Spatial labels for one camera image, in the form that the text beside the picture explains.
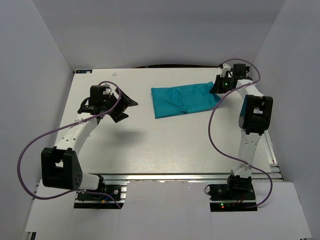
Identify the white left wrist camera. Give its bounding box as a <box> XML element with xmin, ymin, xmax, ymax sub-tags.
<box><xmin>102</xmin><ymin>85</ymin><xmax>112</xmax><ymax>96</ymax></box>

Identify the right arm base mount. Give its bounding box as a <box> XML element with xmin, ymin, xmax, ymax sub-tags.
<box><xmin>204</xmin><ymin>175</ymin><xmax>258</xmax><ymax>213</ymax></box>

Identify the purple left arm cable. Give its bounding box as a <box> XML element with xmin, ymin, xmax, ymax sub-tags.
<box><xmin>16</xmin><ymin>80</ymin><xmax>123</xmax><ymax>209</ymax></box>

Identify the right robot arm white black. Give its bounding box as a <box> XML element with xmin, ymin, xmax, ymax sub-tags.
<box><xmin>210</xmin><ymin>63</ymin><xmax>273</xmax><ymax>180</ymax></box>

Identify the teal t-shirt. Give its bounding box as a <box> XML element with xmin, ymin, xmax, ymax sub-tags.
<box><xmin>151</xmin><ymin>82</ymin><xmax>221</xmax><ymax>119</ymax></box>

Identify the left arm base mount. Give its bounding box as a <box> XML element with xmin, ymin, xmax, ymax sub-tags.
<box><xmin>73</xmin><ymin>180</ymin><xmax>128</xmax><ymax>210</ymax></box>

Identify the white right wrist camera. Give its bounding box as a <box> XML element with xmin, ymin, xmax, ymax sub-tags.
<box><xmin>218</xmin><ymin>63</ymin><xmax>231</xmax><ymax>78</ymax></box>

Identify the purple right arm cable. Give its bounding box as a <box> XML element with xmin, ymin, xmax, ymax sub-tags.
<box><xmin>208</xmin><ymin>58</ymin><xmax>273</xmax><ymax>208</ymax></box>

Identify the blue table corner label left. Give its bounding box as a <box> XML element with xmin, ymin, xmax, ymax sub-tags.
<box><xmin>75</xmin><ymin>69</ymin><xmax>93</xmax><ymax>74</ymax></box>

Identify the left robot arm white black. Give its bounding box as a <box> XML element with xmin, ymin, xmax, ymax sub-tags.
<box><xmin>41</xmin><ymin>85</ymin><xmax>138</xmax><ymax>192</ymax></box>

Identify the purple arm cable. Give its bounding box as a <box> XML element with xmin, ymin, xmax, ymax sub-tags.
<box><xmin>16</xmin><ymin>80</ymin><xmax>123</xmax><ymax>209</ymax></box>
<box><xmin>208</xmin><ymin>58</ymin><xmax>273</xmax><ymax>208</ymax></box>

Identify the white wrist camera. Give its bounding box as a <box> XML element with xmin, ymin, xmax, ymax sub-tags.
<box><xmin>218</xmin><ymin>63</ymin><xmax>231</xmax><ymax>78</ymax></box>
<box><xmin>102</xmin><ymin>85</ymin><xmax>112</xmax><ymax>96</ymax></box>

